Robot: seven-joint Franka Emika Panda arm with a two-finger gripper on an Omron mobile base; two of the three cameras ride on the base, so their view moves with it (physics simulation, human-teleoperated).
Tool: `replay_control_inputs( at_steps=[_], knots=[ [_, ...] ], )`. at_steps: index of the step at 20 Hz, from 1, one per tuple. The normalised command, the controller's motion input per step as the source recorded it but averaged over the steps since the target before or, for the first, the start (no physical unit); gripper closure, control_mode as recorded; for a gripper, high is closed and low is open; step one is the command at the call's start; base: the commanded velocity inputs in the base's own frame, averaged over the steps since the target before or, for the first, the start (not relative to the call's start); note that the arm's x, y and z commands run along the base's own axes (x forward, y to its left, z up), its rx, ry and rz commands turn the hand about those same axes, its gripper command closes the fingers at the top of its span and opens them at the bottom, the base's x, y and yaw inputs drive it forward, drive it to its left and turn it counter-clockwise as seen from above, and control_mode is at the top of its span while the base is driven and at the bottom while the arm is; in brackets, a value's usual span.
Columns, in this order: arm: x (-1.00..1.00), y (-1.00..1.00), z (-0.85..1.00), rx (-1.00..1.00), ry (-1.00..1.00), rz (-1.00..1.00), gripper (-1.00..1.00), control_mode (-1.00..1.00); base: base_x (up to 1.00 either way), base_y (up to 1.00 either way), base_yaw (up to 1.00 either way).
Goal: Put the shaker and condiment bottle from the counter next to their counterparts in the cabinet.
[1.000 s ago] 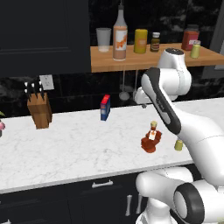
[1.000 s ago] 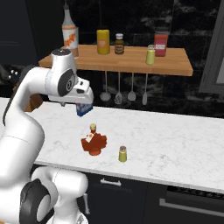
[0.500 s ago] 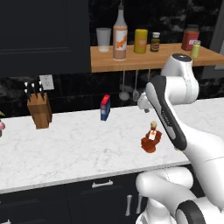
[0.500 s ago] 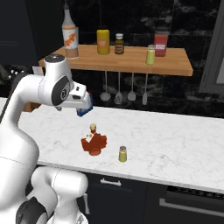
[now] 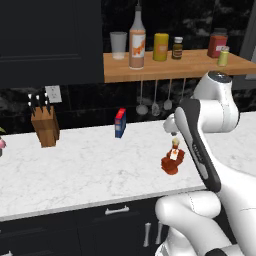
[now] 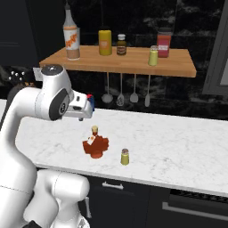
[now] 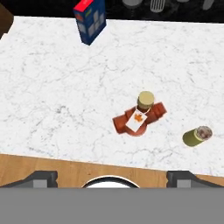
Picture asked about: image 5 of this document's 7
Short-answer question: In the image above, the yellow canister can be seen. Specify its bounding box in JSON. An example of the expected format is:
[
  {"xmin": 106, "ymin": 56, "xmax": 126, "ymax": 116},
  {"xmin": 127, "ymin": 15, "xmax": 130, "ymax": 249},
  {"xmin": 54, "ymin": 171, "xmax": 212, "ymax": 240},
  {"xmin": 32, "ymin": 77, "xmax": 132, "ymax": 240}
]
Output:
[{"xmin": 152, "ymin": 32, "xmax": 170, "ymax": 62}]

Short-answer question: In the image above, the blue and red box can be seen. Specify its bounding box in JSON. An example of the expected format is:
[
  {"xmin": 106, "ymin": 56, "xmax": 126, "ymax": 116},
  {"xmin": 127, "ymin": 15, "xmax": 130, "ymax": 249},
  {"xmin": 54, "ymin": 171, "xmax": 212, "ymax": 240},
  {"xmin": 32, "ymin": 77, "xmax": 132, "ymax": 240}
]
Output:
[{"xmin": 114, "ymin": 107, "xmax": 128, "ymax": 139}]

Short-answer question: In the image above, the hanging metal spoon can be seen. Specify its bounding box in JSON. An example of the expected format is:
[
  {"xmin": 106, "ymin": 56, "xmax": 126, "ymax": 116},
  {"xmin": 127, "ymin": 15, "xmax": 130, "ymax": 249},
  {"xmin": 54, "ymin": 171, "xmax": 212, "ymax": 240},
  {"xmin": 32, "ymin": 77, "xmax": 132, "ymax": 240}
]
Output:
[{"xmin": 162, "ymin": 79, "xmax": 174, "ymax": 111}]

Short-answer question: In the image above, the hanging metal utensil handle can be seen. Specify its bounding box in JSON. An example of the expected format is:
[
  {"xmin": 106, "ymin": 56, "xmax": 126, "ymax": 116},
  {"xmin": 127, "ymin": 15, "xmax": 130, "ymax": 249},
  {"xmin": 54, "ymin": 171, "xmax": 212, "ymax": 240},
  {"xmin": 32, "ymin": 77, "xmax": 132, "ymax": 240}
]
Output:
[{"xmin": 180, "ymin": 78, "xmax": 187, "ymax": 101}]

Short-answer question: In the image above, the yellow-green shaker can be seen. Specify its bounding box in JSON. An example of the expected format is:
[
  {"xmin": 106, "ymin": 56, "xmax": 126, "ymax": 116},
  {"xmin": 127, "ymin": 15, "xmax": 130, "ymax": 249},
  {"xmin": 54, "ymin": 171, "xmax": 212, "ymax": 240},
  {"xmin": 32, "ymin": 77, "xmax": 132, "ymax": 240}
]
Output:
[{"xmin": 216, "ymin": 46, "xmax": 231, "ymax": 67}]

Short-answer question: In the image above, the wooden knife block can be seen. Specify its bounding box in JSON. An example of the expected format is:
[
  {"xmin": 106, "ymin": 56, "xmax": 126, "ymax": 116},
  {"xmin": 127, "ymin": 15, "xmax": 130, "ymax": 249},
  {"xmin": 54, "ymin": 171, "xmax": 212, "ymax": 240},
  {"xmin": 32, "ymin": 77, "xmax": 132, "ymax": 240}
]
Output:
[{"xmin": 27, "ymin": 92, "xmax": 61, "ymax": 149}]

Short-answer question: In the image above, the red-brown condiment bottle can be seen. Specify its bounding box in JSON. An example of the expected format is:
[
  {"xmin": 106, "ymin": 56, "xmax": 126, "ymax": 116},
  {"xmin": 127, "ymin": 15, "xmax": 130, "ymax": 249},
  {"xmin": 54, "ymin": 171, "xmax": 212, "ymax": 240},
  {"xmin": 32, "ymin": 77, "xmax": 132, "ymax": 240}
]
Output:
[{"xmin": 160, "ymin": 137, "xmax": 186, "ymax": 176}]

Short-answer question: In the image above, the hanging metal slotted spatula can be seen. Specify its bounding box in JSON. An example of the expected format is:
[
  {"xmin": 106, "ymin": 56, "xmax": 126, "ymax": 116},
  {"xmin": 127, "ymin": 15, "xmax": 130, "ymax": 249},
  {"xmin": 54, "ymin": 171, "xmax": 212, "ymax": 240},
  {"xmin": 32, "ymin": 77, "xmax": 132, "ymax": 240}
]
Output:
[{"xmin": 151, "ymin": 79, "xmax": 161, "ymax": 117}]

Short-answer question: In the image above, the clear glass cup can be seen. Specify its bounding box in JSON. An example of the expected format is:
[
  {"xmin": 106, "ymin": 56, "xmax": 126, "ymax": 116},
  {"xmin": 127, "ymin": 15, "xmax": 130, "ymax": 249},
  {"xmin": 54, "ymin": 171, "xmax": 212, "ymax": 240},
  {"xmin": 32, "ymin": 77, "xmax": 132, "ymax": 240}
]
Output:
[{"xmin": 109, "ymin": 31, "xmax": 129, "ymax": 61}]

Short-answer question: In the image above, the wooden cabinet shelf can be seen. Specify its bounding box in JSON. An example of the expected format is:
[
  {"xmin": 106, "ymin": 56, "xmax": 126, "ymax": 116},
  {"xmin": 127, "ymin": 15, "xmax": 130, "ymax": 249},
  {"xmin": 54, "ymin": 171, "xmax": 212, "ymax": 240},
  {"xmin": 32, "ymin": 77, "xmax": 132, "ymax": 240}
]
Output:
[{"xmin": 102, "ymin": 49, "xmax": 256, "ymax": 84}]

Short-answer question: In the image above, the dark upper cabinet door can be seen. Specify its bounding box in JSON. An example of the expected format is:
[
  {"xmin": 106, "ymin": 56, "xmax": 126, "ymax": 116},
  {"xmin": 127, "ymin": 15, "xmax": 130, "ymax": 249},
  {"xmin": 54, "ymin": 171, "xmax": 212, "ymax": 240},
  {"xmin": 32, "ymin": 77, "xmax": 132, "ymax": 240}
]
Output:
[{"xmin": 0, "ymin": 0, "xmax": 105, "ymax": 89}]

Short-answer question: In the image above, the dark drawer front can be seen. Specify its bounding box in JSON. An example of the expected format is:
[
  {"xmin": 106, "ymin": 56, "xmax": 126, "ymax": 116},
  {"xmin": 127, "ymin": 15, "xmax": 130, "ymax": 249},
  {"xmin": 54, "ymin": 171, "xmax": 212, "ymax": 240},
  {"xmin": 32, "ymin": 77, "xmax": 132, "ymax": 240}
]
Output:
[
  {"xmin": 0, "ymin": 210, "xmax": 78, "ymax": 244},
  {"xmin": 75, "ymin": 197, "xmax": 160, "ymax": 231}
]

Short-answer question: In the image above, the red jar with dark lid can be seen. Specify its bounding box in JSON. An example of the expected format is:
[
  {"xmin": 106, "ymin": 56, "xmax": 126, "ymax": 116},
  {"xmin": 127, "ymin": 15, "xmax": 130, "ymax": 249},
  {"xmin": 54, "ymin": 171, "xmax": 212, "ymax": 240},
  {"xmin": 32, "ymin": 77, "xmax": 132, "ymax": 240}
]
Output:
[{"xmin": 206, "ymin": 27, "xmax": 229, "ymax": 59}]

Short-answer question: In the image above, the small dark condiment bottle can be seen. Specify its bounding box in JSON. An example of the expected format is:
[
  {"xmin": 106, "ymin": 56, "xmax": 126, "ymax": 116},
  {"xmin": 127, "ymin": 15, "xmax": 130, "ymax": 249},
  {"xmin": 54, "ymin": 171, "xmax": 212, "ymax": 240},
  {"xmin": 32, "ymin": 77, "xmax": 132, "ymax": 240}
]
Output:
[{"xmin": 171, "ymin": 36, "xmax": 185, "ymax": 61}]

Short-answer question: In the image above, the pink flower plant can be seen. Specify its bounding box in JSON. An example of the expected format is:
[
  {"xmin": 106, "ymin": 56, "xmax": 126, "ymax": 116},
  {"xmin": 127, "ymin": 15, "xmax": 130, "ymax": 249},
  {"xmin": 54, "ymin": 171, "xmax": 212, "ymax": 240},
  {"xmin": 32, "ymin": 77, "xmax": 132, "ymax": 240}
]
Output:
[{"xmin": 0, "ymin": 127, "xmax": 8, "ymax": 158}]

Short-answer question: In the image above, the hanging metal ladle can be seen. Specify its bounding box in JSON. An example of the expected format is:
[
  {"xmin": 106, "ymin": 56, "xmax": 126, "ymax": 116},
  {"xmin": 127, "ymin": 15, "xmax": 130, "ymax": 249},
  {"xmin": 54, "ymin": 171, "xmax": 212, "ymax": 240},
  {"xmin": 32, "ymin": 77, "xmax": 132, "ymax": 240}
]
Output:
[{"xmin": 135, "ymin": 80, "xmax": 150, "ymax": 116}]

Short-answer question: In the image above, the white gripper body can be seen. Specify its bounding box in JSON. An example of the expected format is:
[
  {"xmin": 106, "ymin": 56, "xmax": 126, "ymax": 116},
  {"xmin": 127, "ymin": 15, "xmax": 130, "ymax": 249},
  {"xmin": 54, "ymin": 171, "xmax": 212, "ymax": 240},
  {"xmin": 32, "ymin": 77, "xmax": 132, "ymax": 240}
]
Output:
[{"xmin": 162, "ymin": 113, "xmax": 181, "ymax": 136}]

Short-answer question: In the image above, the tall orange label bottle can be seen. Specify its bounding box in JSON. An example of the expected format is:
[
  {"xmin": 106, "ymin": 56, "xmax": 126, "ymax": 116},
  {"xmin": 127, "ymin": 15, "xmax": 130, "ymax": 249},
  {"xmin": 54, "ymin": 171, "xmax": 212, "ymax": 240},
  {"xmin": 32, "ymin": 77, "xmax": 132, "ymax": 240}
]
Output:
[{"xmin": 128, "ymin": 1, "xmax": 147, "ymax": 71}]

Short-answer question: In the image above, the white cupboard door handle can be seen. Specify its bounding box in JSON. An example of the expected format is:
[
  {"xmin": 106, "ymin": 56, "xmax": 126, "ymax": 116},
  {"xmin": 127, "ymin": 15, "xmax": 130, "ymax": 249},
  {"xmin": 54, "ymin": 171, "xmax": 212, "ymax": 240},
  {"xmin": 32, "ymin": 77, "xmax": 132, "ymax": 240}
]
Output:
[
  {"xmin": 155, "ymin": 221, "xmax": 164, "ymax": 246},
  {"xmin": 143, "ymin": 222, "xmax": 152, "ymax": 248}
]

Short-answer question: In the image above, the white wall outlet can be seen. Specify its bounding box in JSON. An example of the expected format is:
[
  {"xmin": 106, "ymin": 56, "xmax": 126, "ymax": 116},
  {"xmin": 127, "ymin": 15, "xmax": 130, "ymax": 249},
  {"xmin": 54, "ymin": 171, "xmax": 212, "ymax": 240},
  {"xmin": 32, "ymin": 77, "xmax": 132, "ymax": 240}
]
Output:
[{"xmin": 44, "ymin": 84, "xmax": 63, "ymax": 104}]

